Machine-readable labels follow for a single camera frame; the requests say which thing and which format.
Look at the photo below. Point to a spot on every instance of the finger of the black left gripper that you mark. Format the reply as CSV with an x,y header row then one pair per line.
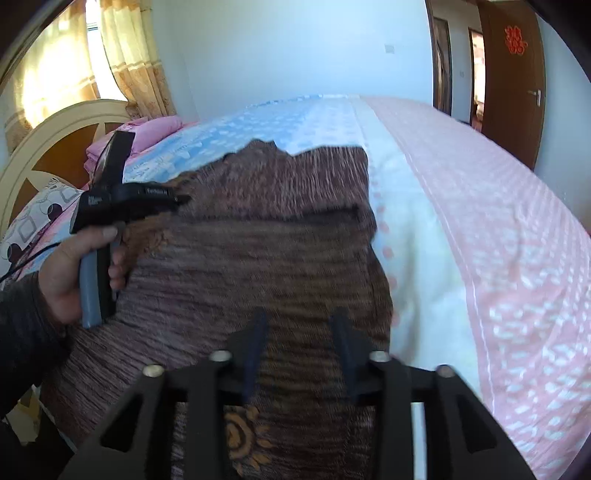
x,y
181,200

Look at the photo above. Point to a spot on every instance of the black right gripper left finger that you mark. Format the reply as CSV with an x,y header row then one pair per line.
x,y
135,438

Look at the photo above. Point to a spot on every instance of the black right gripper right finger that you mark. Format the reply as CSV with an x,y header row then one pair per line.
x,y
427,423

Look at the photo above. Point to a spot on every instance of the brown knitted sweater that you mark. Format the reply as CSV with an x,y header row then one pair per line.
x,y
291,234

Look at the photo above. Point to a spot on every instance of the dark left sleeve forearm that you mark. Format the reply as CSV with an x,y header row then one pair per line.
x,y
32,346

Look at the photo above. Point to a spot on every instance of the person's left hand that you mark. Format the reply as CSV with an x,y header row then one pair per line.
x,y
58,278

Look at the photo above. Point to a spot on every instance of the patterned white pillow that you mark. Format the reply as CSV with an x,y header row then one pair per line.
x,y
35,218

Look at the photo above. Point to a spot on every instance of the folded pink quilt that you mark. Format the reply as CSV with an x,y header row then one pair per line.
x,y
147,133

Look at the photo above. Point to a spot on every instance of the cream wooden headboard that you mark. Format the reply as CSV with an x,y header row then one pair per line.
x,y
56,148

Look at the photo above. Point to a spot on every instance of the beige patterned curtain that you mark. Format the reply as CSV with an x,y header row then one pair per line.
x,y
61,67

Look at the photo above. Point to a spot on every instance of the blue and pink bed sheet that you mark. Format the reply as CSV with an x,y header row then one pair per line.
x,y
489,271

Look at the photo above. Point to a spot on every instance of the brown wooden door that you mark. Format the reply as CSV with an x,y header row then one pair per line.
x,y
515,85

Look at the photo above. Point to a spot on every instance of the red paper door decoration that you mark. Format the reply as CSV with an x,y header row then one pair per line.
x,y
514,40

